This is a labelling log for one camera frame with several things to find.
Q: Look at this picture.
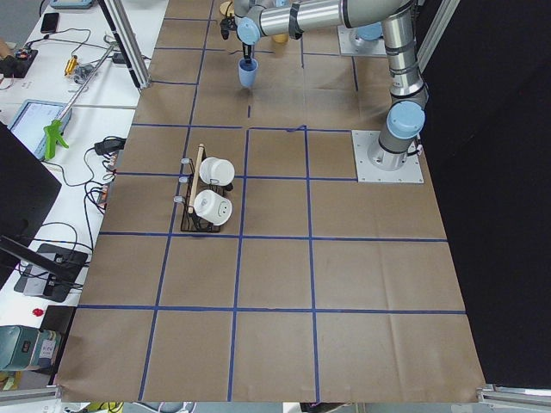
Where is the blue plastic cup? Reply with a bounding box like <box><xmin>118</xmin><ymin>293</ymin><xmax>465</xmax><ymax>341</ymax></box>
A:
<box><xmin>238</xmin><ymin>59</ymin><xmax>259</xmax><ymax>88</ymax></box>

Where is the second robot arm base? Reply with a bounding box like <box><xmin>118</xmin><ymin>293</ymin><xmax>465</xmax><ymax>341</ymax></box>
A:
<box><xmin>350</xmin><ymin>22</ymin><xmax>383</xmax><ymax>48</ymax></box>

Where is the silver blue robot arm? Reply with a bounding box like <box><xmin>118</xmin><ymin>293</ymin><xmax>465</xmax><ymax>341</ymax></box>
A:
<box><xmin>233</xmin><ymin>0</ymin><xmax>428</xmax><ymax>171</ymax></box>

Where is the yellow cylinder holder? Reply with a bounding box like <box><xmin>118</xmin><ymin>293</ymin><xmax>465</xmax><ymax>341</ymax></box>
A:
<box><xmin>271</xmin><ymin>34</ymin><xmax>288</xmax><ymax>44</ymax></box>

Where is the upper white mug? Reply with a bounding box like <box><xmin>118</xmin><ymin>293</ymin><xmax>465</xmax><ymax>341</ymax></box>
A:
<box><xmin>199</xmin><ymin>157</ymin><xmax>235</xmax><ymax>187</ymax></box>

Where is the white mug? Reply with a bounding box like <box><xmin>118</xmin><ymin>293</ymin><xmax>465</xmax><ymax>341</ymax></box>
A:
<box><xmin>199</xmin><ymin>157</ymin><xmax>235</xmax><ymax>187</ymax></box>
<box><xmin>194</xmin><ymin>189</ymin><xmax>232</xmax><ymax>225</ymax></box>

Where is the lower white mug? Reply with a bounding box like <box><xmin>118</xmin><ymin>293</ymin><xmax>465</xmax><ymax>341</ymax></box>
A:
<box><xmin>194</xmin><ymin>189</ymin><xmax>232</xmax><ymax>225</ymax></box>

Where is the black power adapter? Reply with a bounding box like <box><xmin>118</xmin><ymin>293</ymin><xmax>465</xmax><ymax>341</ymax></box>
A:
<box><xmin>94</xmin><ymin>137</ymin><xmax>126</xmax><ymax>155</ymax></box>

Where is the black smartphone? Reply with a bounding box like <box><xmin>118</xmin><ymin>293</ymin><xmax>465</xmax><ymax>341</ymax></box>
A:
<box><xmin>40</xmin><ymin>12</ymin><xmax>60</xmax><ymax>34</ymax></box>

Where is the blue cased tablet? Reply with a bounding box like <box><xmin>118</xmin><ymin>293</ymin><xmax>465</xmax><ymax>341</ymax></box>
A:
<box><xmin>9</xmin><ymin>100</ymin><xmax>71</xmax><ymax>161</ymax></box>

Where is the black electronics board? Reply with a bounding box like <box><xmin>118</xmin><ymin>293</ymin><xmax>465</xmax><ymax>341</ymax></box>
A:
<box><xmin>1</xmin><ymin>48</ymin><xmax>38</xmax><ymax>78</ymax></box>

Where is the black monitor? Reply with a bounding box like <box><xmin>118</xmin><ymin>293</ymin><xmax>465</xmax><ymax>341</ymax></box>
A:
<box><xmin>0</xmin><ymin>121</ymin><xmax>64</xmax><ymax>290</ymax></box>

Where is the grey dock hub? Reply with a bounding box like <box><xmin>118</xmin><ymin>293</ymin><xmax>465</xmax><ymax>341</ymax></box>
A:
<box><xmin>13</xmin><ymin>243</ymin><xmax>89</xmax><ymax>303</ymax></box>

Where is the teal metal box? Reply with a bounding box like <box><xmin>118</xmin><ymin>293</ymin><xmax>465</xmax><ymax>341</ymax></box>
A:
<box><xmin>1</xmin><ymin>325</ymin><xmax>61</xmax><ymax>371</ymax></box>

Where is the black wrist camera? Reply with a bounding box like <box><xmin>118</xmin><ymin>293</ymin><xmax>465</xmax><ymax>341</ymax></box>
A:
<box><xmin>220</xmin><ymin>16</ymin><xmax>237</xmax><ymax>40</ymax></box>

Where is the wooden rack handle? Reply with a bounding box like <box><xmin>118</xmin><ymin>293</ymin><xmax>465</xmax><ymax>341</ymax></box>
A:
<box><xmin>188</xmin><ymin>143</ymin><xmax>205</xmax><ymax>214</ymax></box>

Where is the aluminium frame post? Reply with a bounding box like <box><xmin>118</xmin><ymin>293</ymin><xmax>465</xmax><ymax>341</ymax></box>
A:
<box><xmin>98</xmin><ymin>0</ymin><xmax>151</xmax><ymax>90</ymax></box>

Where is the black wire cup rack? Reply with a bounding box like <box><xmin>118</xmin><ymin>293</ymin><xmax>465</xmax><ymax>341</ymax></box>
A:
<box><xmin>174</xmin><ymin>143</ymin><xmax>235</xmax><ymax>233</ymax></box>

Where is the green handled reacher grabber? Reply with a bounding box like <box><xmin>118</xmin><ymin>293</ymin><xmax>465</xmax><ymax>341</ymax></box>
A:
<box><xmin>43</xmin><ymin>43</ymin><xmax>115</xmax><ymax>161</ymax></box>

